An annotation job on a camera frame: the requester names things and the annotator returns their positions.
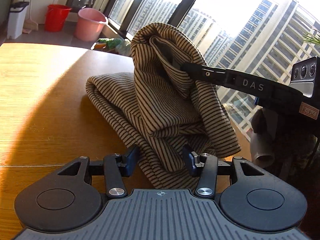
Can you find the white trash bin black lid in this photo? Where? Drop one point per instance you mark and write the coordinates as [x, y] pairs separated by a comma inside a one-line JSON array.
[[16, 19]]

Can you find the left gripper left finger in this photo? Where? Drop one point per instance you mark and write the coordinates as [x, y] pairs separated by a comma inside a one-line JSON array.
[[128, 161]]

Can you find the gloved left hand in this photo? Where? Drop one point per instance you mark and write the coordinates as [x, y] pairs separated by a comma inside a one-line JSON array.
[[295, 149]]

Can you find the red plastic bucket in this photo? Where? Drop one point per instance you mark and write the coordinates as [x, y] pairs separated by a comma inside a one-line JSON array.
[[55, 17]]

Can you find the striped beige black garment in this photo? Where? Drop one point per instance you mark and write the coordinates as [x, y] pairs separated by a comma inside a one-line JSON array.
[[159, 108]]

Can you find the broom with beige head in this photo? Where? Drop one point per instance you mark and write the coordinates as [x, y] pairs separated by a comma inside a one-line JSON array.
[[29, 24]]

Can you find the pink plastic bucket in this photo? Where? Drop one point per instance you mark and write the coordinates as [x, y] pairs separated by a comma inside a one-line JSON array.
[[90, 24]]

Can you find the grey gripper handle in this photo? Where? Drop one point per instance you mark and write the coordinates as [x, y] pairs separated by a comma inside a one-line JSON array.
[[261, 149]]

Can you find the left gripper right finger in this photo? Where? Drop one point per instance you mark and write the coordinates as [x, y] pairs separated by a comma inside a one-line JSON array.
[[194, 163]]

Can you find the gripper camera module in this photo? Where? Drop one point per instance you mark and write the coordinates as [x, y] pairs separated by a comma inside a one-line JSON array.
[[305, 77]]

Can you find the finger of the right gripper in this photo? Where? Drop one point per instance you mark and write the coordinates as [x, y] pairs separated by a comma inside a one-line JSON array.
[[204, 73]]

